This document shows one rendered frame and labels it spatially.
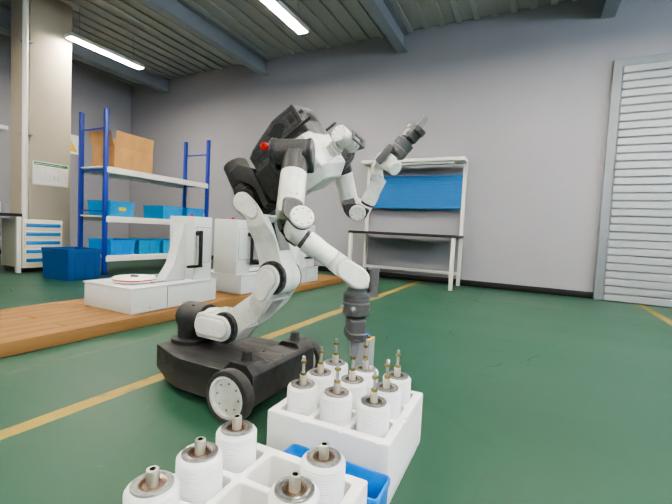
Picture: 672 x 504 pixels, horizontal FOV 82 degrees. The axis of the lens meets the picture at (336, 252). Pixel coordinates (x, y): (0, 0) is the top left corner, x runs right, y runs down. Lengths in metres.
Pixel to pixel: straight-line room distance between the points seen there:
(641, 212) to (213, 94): 7.72
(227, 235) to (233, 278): 0.42
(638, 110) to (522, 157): 1.37
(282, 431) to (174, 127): 8.89
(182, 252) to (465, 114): 4.64
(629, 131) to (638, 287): 1.97
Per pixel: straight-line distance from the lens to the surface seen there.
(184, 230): 3.51
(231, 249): 3.88
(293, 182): 1.27
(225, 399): 1.59
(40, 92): 7.51
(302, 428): 1.24
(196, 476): 0.94
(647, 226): 6.16
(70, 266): 5.44
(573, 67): 6.57
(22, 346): 2.69
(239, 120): 8.46
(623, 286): 6.15
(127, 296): 3.09
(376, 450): 1.16
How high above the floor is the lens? 0.74
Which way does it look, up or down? 3 degrees down
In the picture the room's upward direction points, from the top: 3 degrees clockwise
